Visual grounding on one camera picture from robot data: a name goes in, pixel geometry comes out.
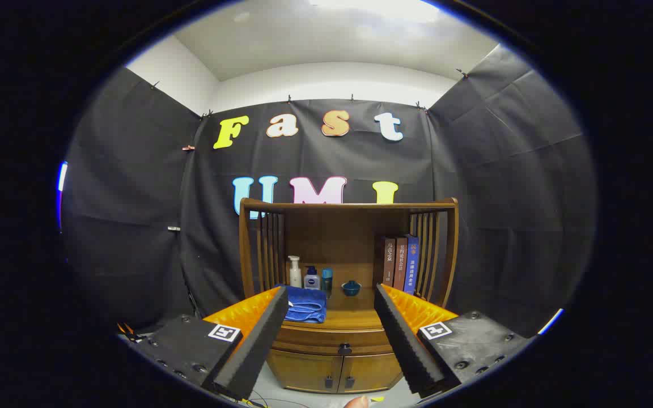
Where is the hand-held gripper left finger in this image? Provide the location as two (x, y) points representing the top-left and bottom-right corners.
(125, 285), (290, 401)

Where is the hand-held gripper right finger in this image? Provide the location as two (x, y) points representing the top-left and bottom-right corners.
(373, 283), (534, 398)

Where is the wooden drawer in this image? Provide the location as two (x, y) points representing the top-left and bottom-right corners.
(273, 326), (395, 358)

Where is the wooden cabinet door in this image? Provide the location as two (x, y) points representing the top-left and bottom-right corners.
(338, 352), (404, 393)
(267, 350), (343, 393)

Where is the wooden countertop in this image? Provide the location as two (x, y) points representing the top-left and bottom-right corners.
(281, 283), (387, 331)

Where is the wooden cabinet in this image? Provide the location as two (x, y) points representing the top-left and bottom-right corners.
(239, 197), (459, 394)

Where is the blue folded towel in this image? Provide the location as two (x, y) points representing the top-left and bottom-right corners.
(282, 285), (328, 324)

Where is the blue book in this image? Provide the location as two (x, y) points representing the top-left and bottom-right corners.
(404, 235), (420, 295)

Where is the reddish brown book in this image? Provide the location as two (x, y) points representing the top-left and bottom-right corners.
(393, 237), (408, 291)

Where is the dark brown book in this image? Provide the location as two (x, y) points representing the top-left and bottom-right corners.
(380, 236), (397, 287)

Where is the black backdrop cloth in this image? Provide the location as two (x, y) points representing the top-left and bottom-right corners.
(61, 44), (598, 341)

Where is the thin black floor cable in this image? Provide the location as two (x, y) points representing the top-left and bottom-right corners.
(246, 398), (311, 408)

